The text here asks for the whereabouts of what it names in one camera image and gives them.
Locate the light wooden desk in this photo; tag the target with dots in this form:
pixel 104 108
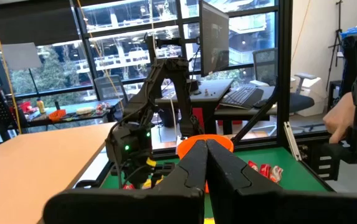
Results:
pixel 25 171

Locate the orange pumpkin face bucket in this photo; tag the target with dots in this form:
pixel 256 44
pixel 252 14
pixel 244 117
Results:
pixel 187 147

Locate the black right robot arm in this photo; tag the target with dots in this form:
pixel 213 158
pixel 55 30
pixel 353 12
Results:
pixel 172 77

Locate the yellow Sour Patch candy pack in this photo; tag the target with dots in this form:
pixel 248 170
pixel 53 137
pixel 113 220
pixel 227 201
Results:
pixel 147 184

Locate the black computer monitor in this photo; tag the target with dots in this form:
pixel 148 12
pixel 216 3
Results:
pixel 214 37

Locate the red box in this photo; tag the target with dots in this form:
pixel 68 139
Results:
pixel 25 106

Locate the black labelled side plate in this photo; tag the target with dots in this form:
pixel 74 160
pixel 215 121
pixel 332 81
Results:
pixel 321 161

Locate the black tripod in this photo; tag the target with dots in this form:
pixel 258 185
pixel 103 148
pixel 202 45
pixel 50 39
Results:
pixel 338 37

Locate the green table mat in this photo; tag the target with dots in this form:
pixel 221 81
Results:
pixel 290 174

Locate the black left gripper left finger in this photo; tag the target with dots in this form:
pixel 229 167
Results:
pixel 178 205

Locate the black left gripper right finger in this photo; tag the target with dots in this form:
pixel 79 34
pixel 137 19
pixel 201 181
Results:
pixel 259 208

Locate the yellow bottle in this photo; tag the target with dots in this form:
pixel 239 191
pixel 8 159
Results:
pixel 41 105

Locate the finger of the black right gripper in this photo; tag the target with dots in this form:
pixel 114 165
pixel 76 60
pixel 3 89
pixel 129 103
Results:
pixel 154 180
pixel 136 180

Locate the white box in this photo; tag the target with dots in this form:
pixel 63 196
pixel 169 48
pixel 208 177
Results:
pixel 315 99

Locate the silver metal bracket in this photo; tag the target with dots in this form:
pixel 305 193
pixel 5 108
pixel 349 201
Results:
pixel 292 140

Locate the red white KitKat candy pack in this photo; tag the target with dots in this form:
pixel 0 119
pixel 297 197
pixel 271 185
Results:
pixel 276 174

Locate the dark office desk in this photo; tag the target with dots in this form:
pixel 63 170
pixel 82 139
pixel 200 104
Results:
pixel 209 90

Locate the grey sign board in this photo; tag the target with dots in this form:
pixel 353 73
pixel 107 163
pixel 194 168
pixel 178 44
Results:
pixel 20 56

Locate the dark cluttered side table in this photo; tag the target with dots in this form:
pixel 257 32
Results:
pixel 72 109

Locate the orange plastic basket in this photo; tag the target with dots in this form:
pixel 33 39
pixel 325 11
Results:
pixel 56 114

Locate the black computer mouse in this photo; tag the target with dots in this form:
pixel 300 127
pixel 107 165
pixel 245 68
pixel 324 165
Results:
pixel 260 103

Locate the grey mesh office chair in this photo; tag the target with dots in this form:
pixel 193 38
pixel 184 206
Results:
pixel 265 65
pixel 109 88

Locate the person's hand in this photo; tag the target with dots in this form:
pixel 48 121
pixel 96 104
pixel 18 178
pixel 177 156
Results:
pixel 340 118

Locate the black aluminium rig frame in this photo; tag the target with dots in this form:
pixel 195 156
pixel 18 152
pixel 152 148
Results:
pixel 284 62

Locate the black computer keyboard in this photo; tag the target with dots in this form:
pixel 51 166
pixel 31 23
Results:
pixel 242 96

